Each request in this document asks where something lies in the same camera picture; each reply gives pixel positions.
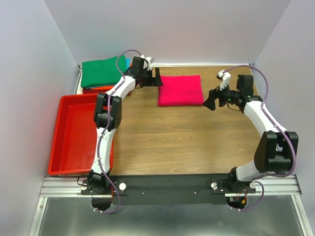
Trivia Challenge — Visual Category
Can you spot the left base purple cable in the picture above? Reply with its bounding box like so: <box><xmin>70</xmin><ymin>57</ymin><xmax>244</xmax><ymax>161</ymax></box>
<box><xmin>93</xmin><ymin>181</ymin><xmax>127</xmax><ymax>215</ymax></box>

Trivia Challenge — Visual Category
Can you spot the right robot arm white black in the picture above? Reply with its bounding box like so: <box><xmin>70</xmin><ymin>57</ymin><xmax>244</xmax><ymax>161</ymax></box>
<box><xmin>203</xmin><ymin>70</ymin><xmax>299</xmax><ymax>193</ymax></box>

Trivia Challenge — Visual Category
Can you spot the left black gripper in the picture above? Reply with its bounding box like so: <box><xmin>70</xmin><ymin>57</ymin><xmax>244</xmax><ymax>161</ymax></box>
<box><xmin>139</xmin><ymin>67</ymin><xmax>162</xmax><ymax>87</ymax></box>

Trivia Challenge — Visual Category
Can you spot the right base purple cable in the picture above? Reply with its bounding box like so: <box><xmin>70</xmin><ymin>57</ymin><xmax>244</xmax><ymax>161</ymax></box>
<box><xmin>230</xmin><ymin>180</ymin><xmax>265</xmax><ymax>212</ymax></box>

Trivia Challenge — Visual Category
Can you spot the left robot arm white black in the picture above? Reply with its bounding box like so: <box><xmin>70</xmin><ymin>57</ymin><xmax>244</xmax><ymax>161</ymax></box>
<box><xmin>87</xmin><ymin>55</ymin><xmax>163</xmax><ymax>194</ymax></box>

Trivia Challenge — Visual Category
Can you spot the folded blue t shirt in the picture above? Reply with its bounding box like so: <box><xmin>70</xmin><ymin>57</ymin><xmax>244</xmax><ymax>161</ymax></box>
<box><xmin>90</xmin><ymin>58</ymin><xmax>131</xmax><ymax>90</ymax></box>

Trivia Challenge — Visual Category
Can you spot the folded orange t shirt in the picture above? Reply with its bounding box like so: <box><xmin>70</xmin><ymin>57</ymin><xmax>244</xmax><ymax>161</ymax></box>
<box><xmin>86</xmin><ymin>63</ymin><xmax>133</xmax><ymax>93</ymax></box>

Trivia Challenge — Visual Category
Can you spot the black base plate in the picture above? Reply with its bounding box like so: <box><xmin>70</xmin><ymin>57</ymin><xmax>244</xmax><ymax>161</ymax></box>
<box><xmin>80</xmin><ymin>174</ymin><xmax>256</xmax><ymax>209</ymax></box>

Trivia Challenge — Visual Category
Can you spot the folded dark red t shirt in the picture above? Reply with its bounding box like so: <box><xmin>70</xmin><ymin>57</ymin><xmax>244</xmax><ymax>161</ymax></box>
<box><xmin>83</xmin><ymin>88</ymin><xmax>109</xmax><ymax>94</ymax></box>

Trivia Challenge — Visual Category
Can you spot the pink t shirt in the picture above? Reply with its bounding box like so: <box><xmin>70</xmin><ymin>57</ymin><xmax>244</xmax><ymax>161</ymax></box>
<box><xmin>157</xmin><ymin>75</ymin><xmax>204</xmax><ymax>107</ymax></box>

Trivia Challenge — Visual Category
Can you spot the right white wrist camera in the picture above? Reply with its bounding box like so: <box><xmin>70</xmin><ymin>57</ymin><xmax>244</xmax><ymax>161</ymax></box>
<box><xmin>217</xmin><ymin>70</ymin><xmax>231</xmax><ymax>90</ymax></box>

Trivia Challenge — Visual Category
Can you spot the folded green t shirt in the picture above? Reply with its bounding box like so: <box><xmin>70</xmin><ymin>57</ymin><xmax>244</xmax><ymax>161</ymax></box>
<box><xmin>81</xmin><ymin>56</ymin><xmax>122</xmax><ymax>89</ymax></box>

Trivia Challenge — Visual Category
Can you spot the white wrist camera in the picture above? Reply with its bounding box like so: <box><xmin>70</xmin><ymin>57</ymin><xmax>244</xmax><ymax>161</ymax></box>
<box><xmin>140</xmin><ymin>55</ymin><xmax>154</xmax><ymax>71</ymax></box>
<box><xmin>217</xmin><ymin>70</ymin><xmax>231</xmax><ymax>90</ymax></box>

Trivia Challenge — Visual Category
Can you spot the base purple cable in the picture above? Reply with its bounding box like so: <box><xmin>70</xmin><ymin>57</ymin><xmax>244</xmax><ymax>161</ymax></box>
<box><xmin>93</xmin><ymin>181</ymin><xmax>127</xmax><ymax>215</ymax></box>
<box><xmin>230</xmin><ymin>180</ymin><xmax>265</xmax><ymax>212</ymax></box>

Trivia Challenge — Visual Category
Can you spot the red plastic bin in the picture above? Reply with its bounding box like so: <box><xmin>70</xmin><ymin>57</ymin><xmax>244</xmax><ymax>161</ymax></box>
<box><xmin>47</xmin><ymin>94</ymin><xmax>116</xmax><ymax>176</ymax></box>

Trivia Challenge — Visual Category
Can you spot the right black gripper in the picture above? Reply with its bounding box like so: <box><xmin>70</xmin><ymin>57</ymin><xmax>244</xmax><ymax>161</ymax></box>
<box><xmin>201</xmin><ymin>80</ymin><xmax>240</xmax><ymax>111</ymax></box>

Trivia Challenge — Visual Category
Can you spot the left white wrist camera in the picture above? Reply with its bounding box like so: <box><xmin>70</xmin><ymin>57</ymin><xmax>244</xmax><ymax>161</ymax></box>
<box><xmin>140</xmin><ymin>55</ymin><xmax>154</xmax><ymax>71</ymax></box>

